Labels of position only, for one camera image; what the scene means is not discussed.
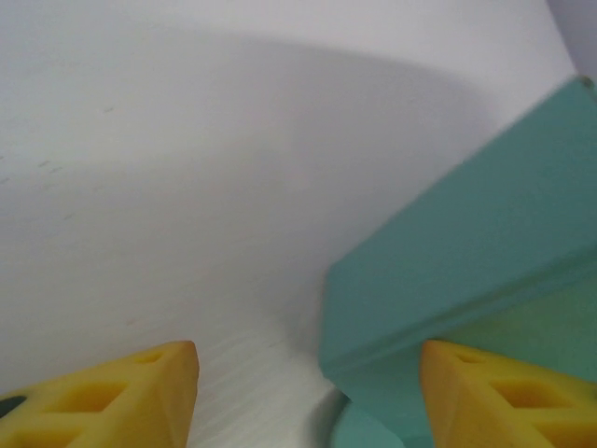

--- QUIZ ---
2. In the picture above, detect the teal paper box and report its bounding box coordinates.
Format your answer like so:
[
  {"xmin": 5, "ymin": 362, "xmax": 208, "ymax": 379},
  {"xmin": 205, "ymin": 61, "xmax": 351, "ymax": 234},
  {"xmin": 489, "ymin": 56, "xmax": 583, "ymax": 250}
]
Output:
[{"xmin": 318, "ymin": 74, "xmax": 597, "ymax": 448}]

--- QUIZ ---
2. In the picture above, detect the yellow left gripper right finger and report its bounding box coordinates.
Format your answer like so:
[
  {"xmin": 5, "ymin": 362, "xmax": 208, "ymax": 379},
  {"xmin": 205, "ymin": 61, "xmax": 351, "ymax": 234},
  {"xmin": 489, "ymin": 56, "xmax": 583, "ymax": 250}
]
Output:
[{"xmin": 420, "ymin": 339, "xmax": 597, "ymax": 448}]

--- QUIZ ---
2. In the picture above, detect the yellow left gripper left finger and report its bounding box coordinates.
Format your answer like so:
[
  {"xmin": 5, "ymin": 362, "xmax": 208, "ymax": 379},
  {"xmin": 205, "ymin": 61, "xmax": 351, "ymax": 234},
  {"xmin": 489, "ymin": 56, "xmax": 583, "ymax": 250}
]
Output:
[{"xmin": 0, "ymin": 340, "xmax": 201, "ymax": 448}]

